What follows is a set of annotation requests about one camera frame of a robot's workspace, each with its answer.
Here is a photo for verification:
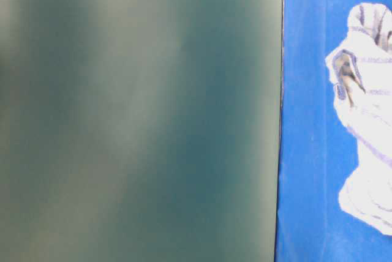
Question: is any blurred grey-green panel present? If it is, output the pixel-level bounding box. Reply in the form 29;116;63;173
1;0;281;261

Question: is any white blue checked towel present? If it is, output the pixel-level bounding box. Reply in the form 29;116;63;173
325;2;391;236

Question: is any blue table cloth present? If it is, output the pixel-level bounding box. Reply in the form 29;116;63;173
275;0;391;261

